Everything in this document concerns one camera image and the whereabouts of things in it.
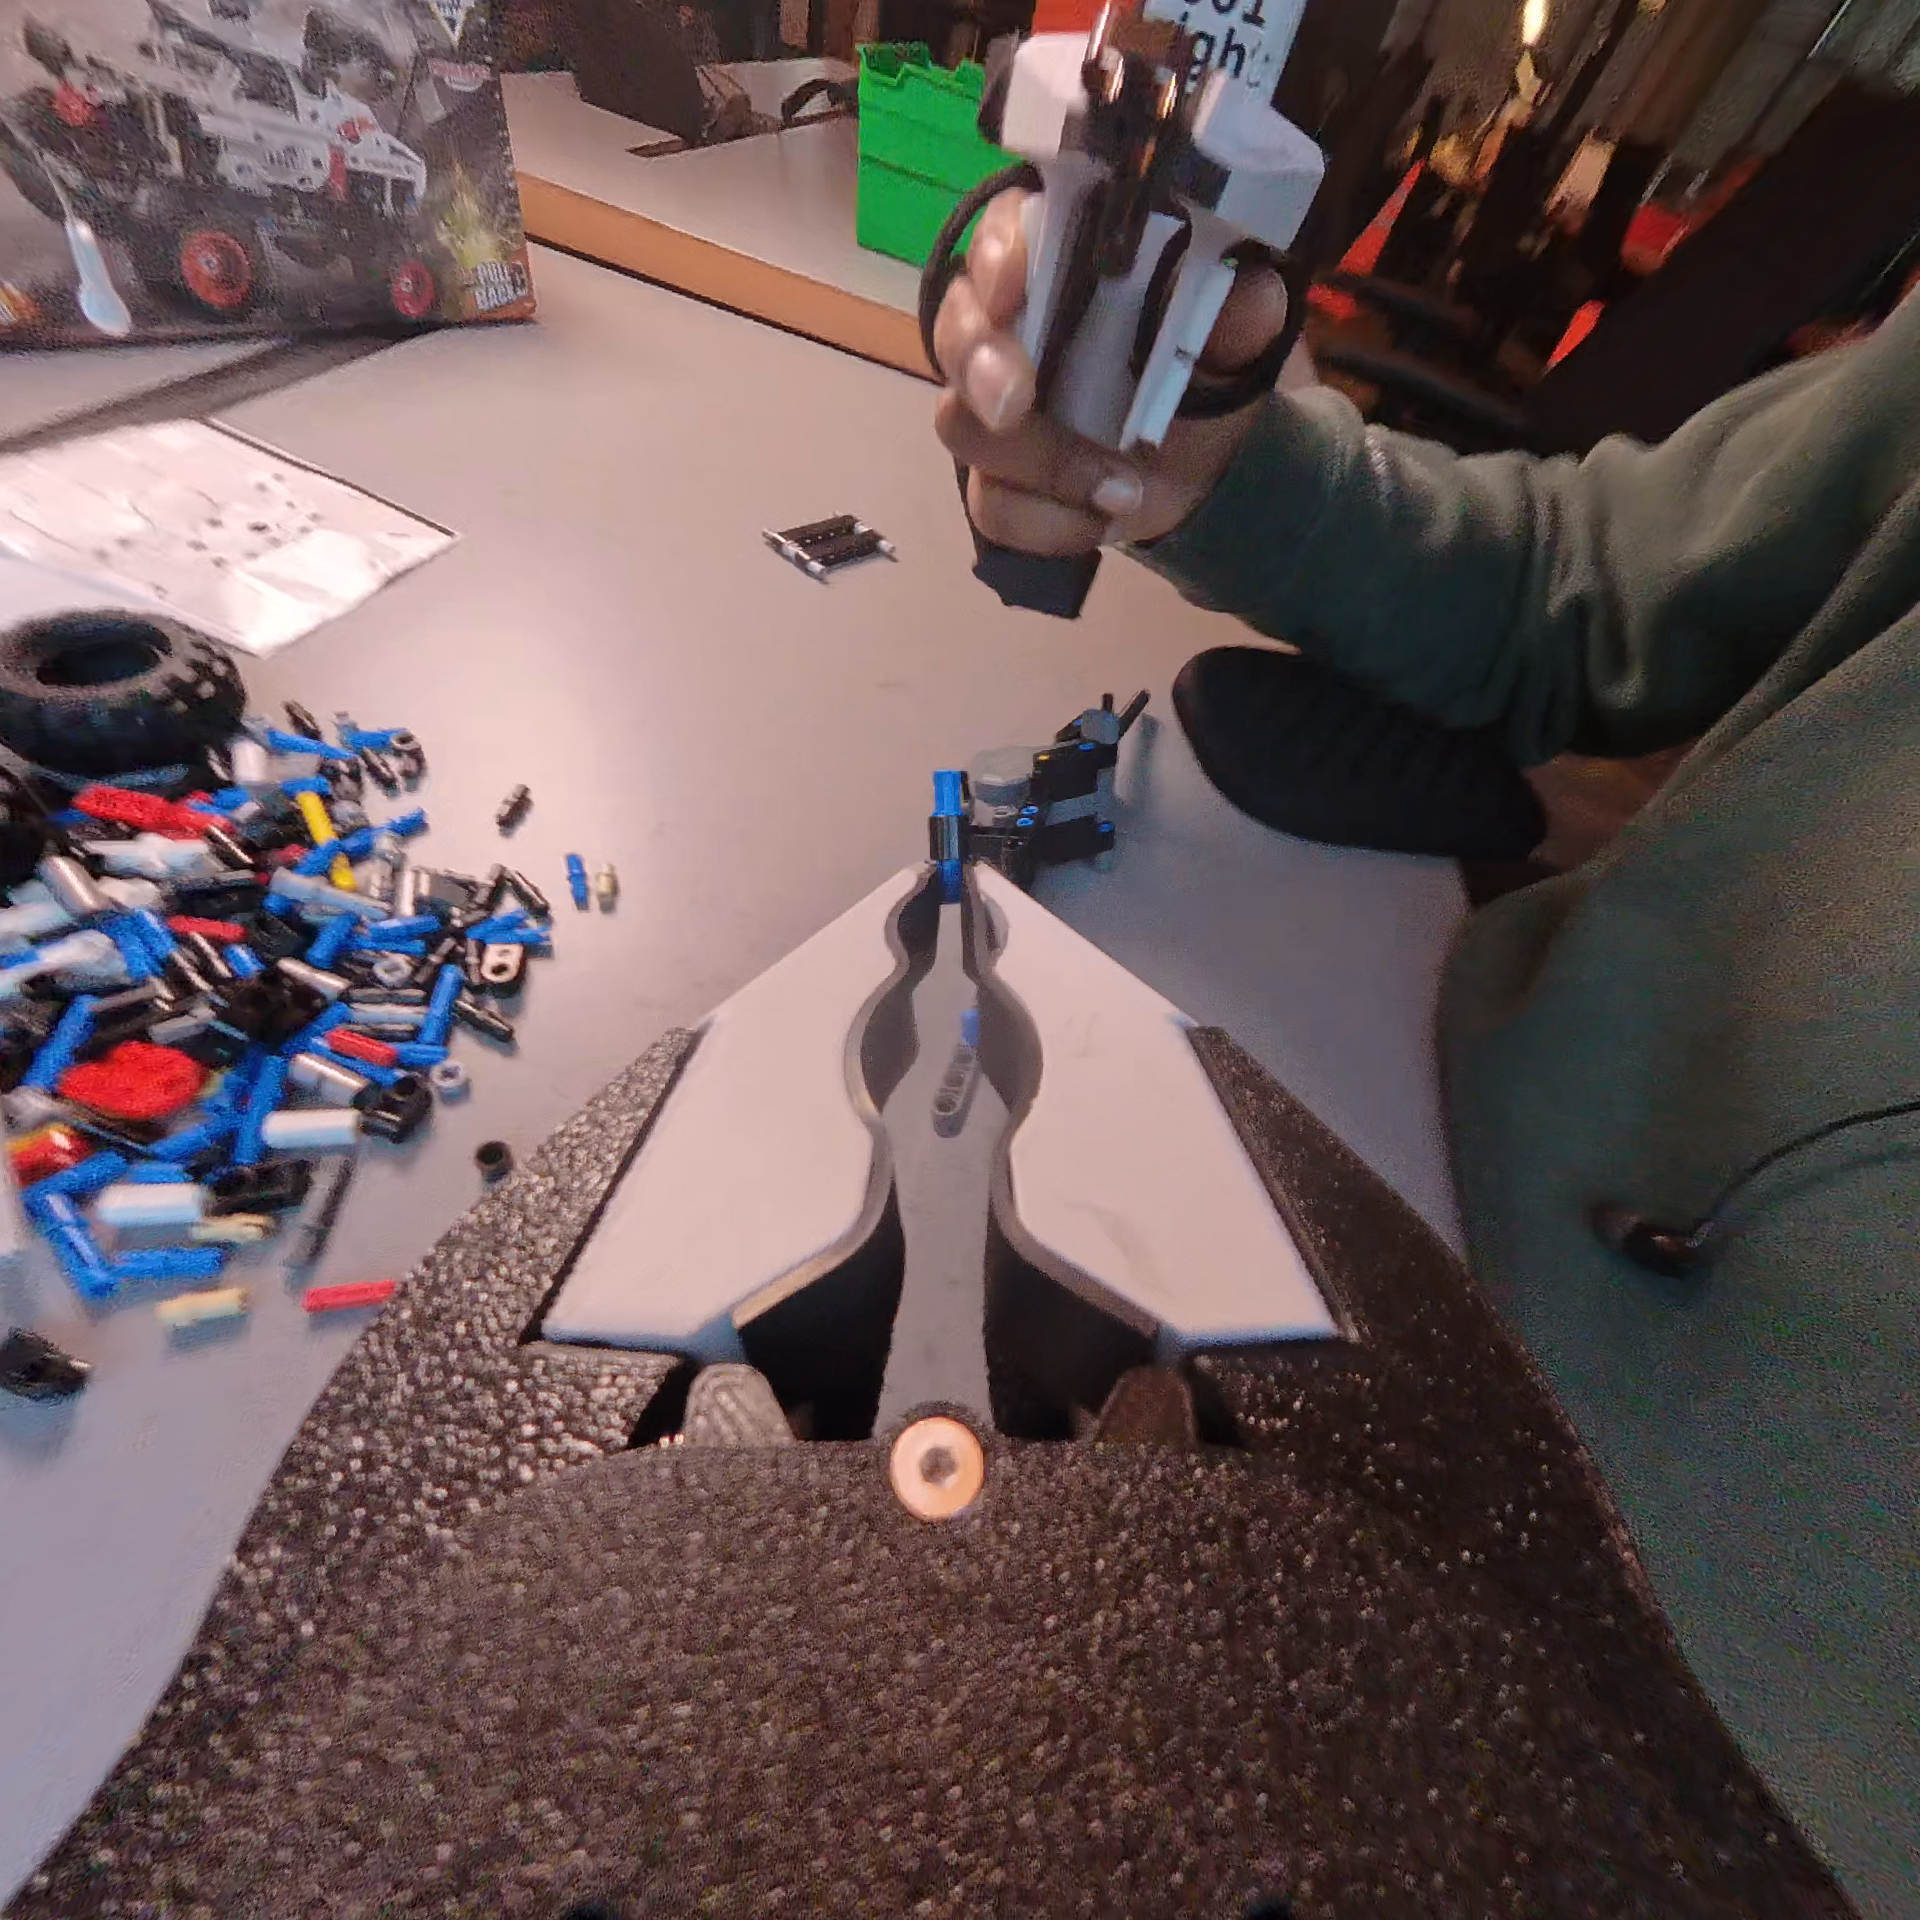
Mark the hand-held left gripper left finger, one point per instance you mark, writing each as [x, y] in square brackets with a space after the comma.
[722, 1201]

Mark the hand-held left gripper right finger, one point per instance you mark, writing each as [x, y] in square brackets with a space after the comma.
[1171, 1201]

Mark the grey and black brick chassis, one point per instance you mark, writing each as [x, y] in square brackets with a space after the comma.
[1067, 788]

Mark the pile of small building pieces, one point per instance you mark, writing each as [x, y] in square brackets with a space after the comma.
[181, 1081]

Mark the yellow axle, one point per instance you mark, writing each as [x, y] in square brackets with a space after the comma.
[312, 816]

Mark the grey desk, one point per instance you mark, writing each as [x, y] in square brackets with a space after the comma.
[752, 691]

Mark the short black pin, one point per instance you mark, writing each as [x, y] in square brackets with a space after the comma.
[495, 1164]

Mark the orange traffic cone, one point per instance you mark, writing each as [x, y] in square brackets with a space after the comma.
[1387, 218]

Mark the green storage bin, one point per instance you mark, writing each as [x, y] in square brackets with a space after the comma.
[918, 138]

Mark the small red pin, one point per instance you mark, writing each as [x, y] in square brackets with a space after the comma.
[351, 1296]

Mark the small black connector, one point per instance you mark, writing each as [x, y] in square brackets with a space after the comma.
[516, 804]

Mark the black earbud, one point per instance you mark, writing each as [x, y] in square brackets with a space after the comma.
[1650, 1237]

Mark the black cushion pad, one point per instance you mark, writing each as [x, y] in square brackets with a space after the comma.
[1350, 752]

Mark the person in green sweatshirt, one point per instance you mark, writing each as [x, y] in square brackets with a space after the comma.
[1711, 1441]

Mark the black angled connector piece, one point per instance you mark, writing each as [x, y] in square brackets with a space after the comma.
[41, 1370]

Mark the black toy tyre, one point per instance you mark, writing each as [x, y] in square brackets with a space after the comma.
[120, 704]

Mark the white sticker sheet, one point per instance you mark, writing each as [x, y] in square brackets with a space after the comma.
[210, 526]

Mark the toy truck box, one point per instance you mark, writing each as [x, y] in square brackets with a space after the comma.
[271, 152]

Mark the small black Lego frame piece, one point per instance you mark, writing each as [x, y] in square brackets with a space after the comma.
[830, 545]

